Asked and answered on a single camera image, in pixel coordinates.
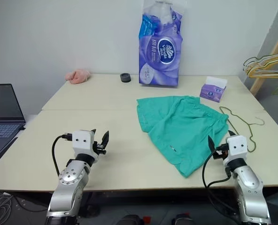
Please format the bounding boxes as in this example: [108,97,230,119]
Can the green shorts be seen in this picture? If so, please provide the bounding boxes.
[136,94,230,178]

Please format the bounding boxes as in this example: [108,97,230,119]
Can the small purple tissue box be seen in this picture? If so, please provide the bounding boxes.
[199,75,228,104]

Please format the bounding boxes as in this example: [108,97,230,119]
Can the olive wire hanger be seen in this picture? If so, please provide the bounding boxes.
[219,105,265,153]

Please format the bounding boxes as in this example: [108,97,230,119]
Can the dark rounded shape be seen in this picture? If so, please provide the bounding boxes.
[171,212,199,225]
[116,214,145,225]

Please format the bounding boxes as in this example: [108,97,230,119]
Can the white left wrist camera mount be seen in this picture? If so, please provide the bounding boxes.
[71,129,100,163]

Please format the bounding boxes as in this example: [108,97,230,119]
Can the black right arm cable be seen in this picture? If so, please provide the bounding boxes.
[201,151,232,189]

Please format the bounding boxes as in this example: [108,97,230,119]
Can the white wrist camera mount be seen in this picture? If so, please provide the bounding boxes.
[71,129,100,163]
[224,135,249,165]

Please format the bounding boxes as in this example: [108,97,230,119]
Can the dark laptop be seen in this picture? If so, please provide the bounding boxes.
[0,83,27,161]

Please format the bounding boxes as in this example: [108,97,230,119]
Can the wooden clothes rack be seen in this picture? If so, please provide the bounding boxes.
[249,31,278,96]

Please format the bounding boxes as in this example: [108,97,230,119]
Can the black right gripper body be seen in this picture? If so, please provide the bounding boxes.
[213,143,229,160]

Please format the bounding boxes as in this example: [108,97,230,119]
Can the pink fluffy cloth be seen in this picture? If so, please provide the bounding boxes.
[65,68,91,85]

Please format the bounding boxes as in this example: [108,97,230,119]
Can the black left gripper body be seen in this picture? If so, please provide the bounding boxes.
[93,140,107,156]

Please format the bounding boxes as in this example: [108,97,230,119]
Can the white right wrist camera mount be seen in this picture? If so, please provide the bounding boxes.
[224,135,249,165]

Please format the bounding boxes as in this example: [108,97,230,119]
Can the bunch of hangers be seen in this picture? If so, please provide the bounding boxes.
[243,35,278,74]

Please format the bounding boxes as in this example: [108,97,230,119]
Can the large purple tissue pack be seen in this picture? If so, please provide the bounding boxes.
[137,0,185,89]

